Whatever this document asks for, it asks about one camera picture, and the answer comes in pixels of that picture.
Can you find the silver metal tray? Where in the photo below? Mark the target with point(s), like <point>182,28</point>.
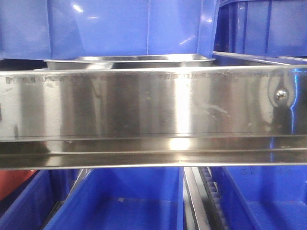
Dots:
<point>131,62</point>

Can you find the blue bin lower middle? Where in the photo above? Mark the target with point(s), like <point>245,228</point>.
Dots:
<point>145,198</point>

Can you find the blue bin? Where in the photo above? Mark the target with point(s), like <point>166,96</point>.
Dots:
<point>263,197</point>
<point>28,207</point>
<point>145,198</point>

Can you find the roller track divider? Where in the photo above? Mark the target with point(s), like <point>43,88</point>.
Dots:
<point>202,210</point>

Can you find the blue bin lower right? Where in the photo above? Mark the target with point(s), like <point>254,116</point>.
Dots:
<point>263,197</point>

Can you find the large blue crate upper middle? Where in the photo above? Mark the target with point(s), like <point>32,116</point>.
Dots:
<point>63,29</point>

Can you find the blue crate upper right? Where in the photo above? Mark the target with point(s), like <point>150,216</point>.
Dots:
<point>270,28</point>

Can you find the blue bin lower left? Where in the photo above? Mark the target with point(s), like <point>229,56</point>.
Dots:
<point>28,207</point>

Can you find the red bin lower left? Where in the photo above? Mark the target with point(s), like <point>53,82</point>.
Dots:
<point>10,180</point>

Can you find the stainless steel shelf rail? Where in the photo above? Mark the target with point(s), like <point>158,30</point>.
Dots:
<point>209,116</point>

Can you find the left metal divider rail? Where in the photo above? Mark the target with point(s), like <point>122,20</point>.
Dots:
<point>76,182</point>

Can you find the shiny rail screw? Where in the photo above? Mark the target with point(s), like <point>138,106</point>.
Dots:
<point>281,94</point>

